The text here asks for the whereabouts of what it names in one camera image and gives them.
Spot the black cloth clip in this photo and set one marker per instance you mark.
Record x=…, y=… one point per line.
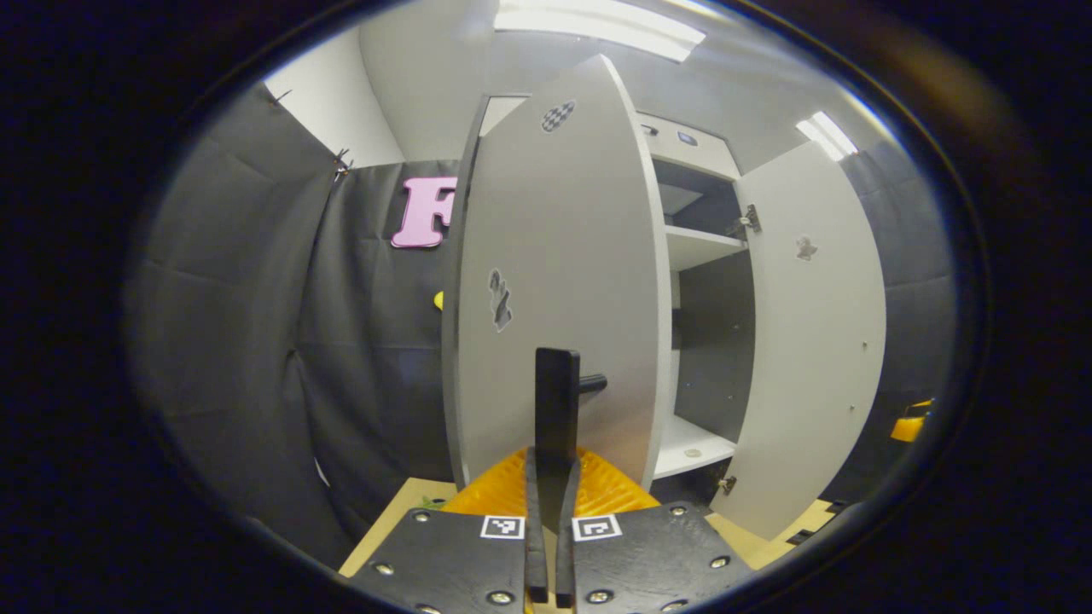
x=342, y=164

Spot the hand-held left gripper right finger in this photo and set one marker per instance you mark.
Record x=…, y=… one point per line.
x=566, y=546

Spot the grey double-door shoe cabinet body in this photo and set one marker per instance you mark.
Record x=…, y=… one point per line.
x=712, y=341

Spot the small ceiling light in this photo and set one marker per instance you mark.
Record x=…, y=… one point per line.
x=827, y=135

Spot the grey cabinet door cube stickers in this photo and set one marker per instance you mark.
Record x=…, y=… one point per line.
x=810, y=341

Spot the large ceiling light panel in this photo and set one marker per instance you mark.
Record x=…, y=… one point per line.
x=597, y=26

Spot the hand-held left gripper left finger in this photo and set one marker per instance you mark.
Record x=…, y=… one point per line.
x=536, y=546

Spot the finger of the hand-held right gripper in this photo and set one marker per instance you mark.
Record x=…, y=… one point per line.
x=911, y=426

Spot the grey cabinet door checkered sticker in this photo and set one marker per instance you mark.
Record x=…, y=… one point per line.
x=554, y=256

